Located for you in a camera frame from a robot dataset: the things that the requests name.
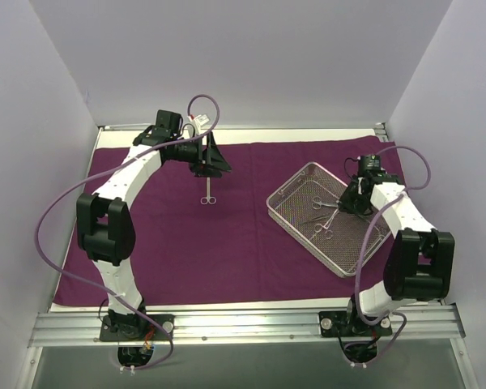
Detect silver surgical scissors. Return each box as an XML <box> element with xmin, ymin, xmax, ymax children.
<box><xmin>312</xmin><ymin>196</ymin><xmax>339</xmax><ymax>210</ymax></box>

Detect silver surgical forceps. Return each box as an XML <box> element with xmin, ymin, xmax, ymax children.
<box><xmin>310</xmin><ymin>210</ymin><xmax>339</xmax><ymax>240</ymax></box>

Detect metal mesh instrument tray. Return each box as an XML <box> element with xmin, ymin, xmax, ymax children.
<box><xmin>266</xmin><ymin>162</ymin><xmax>374</xmax><ymax>278</ymax></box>

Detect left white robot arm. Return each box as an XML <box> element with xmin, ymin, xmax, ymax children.
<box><xmin>76</xmin><ymin>134</ymin><xmax>232</xmax><ymax>340</ymax></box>

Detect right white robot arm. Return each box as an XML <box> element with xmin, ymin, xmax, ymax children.
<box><xmin>339</xmin><ymin>173</ymin><xmax>455</xmax><ymax>335</ymax></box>

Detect thin silver tweezers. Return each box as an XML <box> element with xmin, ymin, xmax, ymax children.
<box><xmin>301</xmin><ymin>215</ymin><xmax>327</xmax><ymax>224</ymax></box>

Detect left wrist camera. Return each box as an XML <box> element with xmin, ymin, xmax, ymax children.
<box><xmin>156</xmin><ymin>109</ymin><xmax>211</xmax><ymax>135</ymax></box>

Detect back aluminium rail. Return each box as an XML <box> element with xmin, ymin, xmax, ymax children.
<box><xmin>99</xmin><ymin>122</ymin><xmax>386</xmax><ymax>131</ymax></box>

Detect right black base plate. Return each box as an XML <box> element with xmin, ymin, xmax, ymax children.
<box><xmin>318</xmin><ymin>310</ymin><xmax>393</xmax><ymax>338</ymax></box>

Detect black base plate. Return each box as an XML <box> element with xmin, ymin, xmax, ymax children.
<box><xmin>318</xmin><ymin>310</ymin><xmax>393</xmax><ymax>338</ymax></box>
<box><xmin>99</xmin><ymin>312</ymin><xmax>175</xmax><ymax>342</ymax></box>

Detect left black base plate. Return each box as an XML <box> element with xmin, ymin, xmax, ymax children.
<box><xmin>99</xmin><ymin>312</ymin><xmax>175</xmax><ymax>342</ymax></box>

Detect front aluminium rail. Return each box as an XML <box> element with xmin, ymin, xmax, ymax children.
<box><xmin>29</xmin><ymin>304</ymin><xmax>466</xmax><ymax>347</ymax></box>

